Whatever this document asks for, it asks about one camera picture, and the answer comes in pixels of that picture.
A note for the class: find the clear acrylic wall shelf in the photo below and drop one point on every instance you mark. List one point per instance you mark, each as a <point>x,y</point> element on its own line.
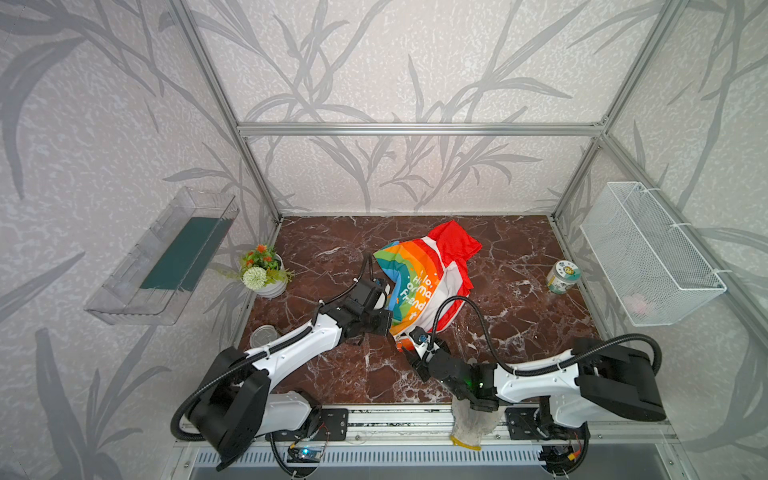
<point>154,282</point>

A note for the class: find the aluminium cage frame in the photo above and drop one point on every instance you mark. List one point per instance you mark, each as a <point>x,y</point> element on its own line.
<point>689,122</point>

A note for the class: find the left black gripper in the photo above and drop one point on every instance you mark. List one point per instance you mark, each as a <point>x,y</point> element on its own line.
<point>377,320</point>

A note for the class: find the pink object in basket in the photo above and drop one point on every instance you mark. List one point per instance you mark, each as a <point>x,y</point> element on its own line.
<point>637,305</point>

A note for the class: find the white knit work glove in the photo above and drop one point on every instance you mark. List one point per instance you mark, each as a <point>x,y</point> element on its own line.
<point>471,426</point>

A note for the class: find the rainbow striped child jacket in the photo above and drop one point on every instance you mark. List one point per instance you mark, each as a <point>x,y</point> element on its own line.
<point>425,272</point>

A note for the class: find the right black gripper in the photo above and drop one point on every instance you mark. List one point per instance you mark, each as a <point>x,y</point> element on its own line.
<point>424,357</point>

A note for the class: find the small green labelled jar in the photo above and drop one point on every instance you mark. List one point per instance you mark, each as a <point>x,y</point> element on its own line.
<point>562,276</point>

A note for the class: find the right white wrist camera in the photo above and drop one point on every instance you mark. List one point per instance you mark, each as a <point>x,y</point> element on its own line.
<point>422,340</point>

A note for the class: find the white wire mesh basket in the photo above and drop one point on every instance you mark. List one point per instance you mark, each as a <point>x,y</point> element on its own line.
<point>642,250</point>

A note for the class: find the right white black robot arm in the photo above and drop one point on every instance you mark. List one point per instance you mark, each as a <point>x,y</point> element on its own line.
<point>616,376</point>

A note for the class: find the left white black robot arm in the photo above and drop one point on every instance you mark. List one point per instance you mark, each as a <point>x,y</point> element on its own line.
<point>235,402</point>

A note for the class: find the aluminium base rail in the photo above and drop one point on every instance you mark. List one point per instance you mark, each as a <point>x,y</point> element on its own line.
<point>431,424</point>

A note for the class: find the potted artificial flower plant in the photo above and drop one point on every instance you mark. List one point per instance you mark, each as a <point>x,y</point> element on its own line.
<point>261,270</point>

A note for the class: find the silver metal tin can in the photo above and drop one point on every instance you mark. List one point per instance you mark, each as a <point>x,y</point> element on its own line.
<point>263,335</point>

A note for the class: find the green circuit board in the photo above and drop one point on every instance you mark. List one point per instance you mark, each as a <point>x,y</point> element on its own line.
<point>305,454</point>

